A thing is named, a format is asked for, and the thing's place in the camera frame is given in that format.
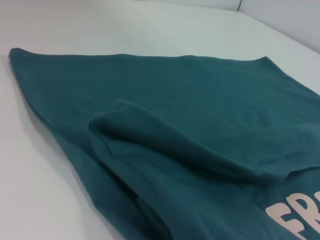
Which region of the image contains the teal blue shirt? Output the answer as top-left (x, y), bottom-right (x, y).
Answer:
top-left (8, 46), bottom-right (320, 240)

